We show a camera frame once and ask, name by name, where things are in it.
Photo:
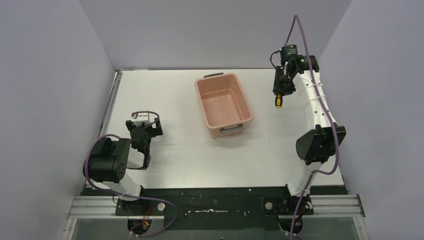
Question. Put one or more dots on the aluminium front rail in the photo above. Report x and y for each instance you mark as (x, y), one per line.
(102, 207)

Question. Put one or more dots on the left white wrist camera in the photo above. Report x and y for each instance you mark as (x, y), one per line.
(141, 117)

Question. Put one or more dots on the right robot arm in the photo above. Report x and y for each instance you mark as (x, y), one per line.
(301, 74)

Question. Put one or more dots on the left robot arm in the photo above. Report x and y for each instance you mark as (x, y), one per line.
(108, 160)

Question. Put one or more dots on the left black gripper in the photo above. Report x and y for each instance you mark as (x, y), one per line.
(145, 131)

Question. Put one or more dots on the yellow black screwdriver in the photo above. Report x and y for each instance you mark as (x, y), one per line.
(278, 101)

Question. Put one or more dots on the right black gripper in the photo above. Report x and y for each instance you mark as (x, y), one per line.
(277, 88)

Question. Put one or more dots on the aluminium rail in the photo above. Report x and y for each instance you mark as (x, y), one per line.
(102, 207)
(110, 103)

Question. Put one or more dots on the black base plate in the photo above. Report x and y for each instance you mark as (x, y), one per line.
(264, 208)

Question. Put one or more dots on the aluminium left side rail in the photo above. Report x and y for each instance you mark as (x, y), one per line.
(110, 103)

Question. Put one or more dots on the pink plastic bin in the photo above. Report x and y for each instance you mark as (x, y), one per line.
(224, 105)

